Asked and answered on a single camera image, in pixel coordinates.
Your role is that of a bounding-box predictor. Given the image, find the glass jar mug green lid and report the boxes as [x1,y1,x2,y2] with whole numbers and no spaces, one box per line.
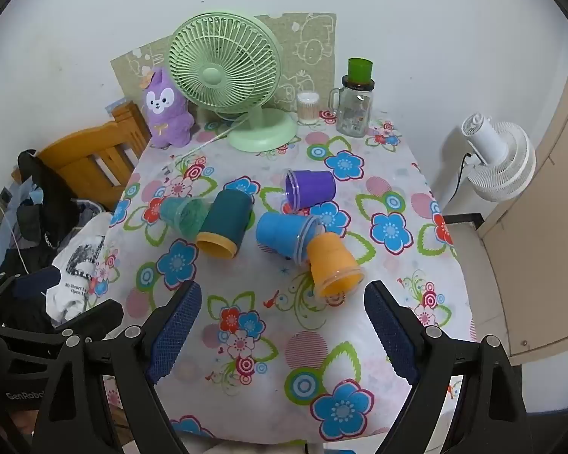
[330,58,377,138]

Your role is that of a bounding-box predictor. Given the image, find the orange cup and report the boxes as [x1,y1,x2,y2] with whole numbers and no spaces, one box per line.
[307,233,365,300]

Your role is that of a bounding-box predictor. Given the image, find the dark teal cup yellow inside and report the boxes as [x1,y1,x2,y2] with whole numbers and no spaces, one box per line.
[196,189,255,259]

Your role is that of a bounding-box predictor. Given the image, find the purple cup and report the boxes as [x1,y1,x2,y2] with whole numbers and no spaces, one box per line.
[284,169,337,211]

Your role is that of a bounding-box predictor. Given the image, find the cotton swab container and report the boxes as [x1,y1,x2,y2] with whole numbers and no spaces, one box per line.
[296,91,321,126]

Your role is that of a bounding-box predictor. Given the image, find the clear teal cup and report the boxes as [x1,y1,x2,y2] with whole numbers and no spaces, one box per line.
[160,197,212,240]

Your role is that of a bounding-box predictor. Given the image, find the cartoon printed board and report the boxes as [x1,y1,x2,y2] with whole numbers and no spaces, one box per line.
[110,11,338,119]

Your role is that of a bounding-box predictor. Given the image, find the black fan cable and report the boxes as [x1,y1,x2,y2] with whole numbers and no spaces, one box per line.
[447,151,473,205]

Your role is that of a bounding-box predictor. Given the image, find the purple plush toy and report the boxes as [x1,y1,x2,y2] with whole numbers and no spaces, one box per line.
[141,67,195,149]

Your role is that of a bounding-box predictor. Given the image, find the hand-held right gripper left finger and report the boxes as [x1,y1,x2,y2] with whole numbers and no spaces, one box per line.
[31,280,203,454]

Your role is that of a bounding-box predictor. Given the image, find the white printed shirt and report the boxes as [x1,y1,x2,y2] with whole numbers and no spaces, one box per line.
[46,213,115,327]

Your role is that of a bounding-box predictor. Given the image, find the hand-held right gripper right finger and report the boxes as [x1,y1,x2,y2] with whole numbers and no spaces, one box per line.
[364,280,537,454]

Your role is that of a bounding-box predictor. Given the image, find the white circulator fan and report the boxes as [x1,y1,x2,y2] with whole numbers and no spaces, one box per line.
[460,112,537,201]

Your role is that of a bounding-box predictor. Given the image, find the green desk fan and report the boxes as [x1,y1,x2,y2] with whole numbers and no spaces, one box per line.
[168,9,298,153]

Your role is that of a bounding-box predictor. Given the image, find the blue cup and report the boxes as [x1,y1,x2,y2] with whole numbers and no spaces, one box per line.
[256,212,323,266]

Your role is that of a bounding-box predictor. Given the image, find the wooden chair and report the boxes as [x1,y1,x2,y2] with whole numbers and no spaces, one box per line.
[37,101,152,211]

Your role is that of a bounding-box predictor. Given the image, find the dark clothes pile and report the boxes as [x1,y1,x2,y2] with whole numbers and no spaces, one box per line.
[0,150,102,332]

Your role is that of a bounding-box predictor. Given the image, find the beige wooden door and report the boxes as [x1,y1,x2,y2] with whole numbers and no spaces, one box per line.
[476,33,568,366]

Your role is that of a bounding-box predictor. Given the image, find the floral tablecloth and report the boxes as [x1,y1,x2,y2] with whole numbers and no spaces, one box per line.
[89,109,479,446]

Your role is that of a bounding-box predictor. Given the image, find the white fan cable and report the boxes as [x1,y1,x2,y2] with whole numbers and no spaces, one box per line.
[168,118,247,167]

